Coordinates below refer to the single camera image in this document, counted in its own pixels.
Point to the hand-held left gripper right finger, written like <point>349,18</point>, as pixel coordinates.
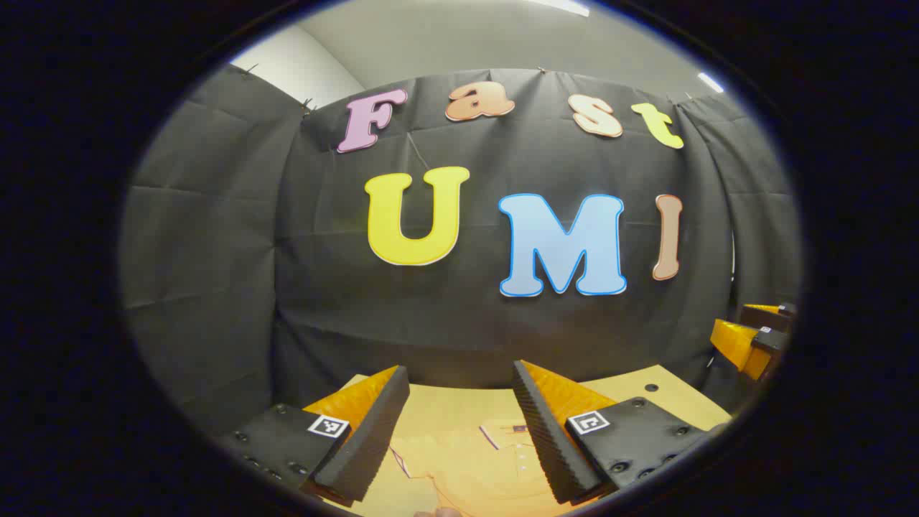
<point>542,431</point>

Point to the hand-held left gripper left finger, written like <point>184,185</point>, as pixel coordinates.
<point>373,431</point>

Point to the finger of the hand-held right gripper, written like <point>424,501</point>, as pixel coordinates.
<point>764,314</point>
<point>736,343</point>

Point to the orange T-shirt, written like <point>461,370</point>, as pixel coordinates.
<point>488,477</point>

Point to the ceiling light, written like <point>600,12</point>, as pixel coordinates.
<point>711,82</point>

